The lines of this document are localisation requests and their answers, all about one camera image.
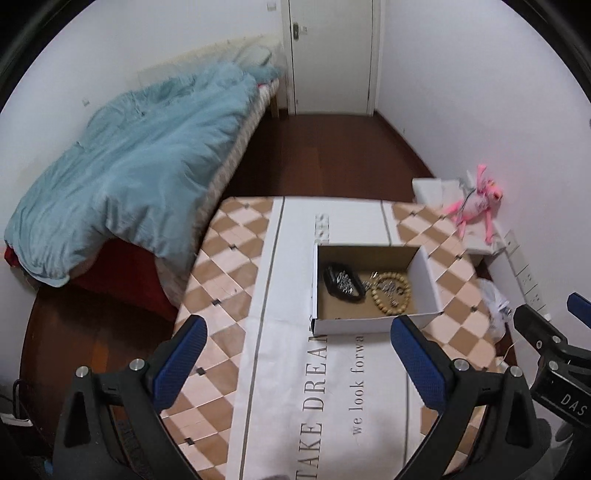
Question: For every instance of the blue duvet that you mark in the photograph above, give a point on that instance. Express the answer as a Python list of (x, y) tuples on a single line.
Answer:
[(129, 175)]

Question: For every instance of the patterned tablecloth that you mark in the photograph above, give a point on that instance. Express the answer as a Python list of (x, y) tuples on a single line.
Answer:
[(268, 398)]

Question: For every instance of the white wall power strip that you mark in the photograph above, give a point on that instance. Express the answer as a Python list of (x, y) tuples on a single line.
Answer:
[(520, 266)]

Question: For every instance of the white plastic bag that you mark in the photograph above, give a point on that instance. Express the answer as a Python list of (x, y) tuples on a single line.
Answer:
[(498, 306)]

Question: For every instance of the pillow at bed head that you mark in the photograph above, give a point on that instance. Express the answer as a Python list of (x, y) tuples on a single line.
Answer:
[(246, 52)]

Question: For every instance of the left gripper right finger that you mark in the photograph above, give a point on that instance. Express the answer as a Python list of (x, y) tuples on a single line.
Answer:
[(426, 363)]

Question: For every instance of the white door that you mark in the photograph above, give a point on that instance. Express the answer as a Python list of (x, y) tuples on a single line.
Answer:
[(332, 52)]

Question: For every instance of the white cardboard box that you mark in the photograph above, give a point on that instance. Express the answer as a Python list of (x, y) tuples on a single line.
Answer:
[(360, 289)]

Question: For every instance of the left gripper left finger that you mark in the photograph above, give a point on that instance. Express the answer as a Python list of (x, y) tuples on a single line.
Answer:
[(171, 363)]

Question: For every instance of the pink panther plush toy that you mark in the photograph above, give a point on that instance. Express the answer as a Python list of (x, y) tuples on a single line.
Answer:
[(481, 202)]

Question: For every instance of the bed with patterned mattress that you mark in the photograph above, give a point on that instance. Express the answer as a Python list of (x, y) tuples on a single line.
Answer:
[(226, 161)]

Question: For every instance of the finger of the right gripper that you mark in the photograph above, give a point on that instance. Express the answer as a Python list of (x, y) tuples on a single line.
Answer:
[(580, 307)]

